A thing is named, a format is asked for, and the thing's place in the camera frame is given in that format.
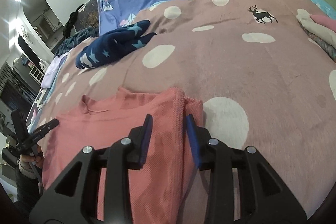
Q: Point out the black garment on headboard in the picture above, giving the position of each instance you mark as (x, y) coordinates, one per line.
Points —
(71, 22)

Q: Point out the mauve polka-dot blanket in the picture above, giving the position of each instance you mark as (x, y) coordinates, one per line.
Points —
(261, 80)

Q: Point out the navy star-patterned garment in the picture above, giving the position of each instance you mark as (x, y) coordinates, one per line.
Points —
(114, 45)

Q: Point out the teal fuzzy blanket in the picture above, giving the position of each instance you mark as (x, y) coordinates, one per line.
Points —
(76, 39)

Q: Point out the lavender folded cloth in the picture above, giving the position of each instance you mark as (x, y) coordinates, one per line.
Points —
(52, 70)

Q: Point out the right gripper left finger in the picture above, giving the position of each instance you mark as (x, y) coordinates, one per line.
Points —
(73, 196)

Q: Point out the folded clothes stack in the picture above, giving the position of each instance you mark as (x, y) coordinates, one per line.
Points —
(319, 28)

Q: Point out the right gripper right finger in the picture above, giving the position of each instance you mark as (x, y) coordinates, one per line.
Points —
(244, 187)

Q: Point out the person's left hand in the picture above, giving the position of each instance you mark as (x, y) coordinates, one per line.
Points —
(38, 160)

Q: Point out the dark floral pillow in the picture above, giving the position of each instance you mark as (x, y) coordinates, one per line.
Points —
(87, 16)

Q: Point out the pink knit shirt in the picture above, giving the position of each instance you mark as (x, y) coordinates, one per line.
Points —
(157, 190)

